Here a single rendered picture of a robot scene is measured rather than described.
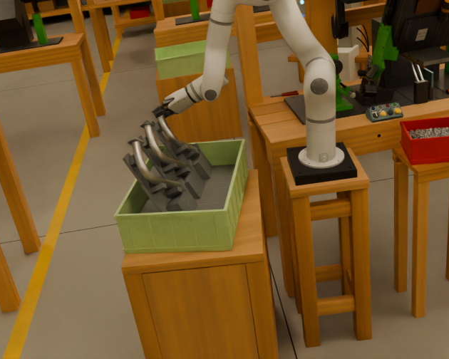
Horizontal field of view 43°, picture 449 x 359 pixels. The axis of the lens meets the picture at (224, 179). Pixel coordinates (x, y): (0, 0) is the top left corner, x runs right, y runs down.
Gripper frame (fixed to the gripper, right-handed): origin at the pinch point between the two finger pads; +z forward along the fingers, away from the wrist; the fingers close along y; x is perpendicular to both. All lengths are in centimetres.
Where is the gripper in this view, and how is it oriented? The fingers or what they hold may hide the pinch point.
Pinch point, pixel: (161, 114)
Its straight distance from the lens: 239.4
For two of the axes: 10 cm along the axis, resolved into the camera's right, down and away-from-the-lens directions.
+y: -4.0, -2.0, -8.9
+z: -8.3, 4.9, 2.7
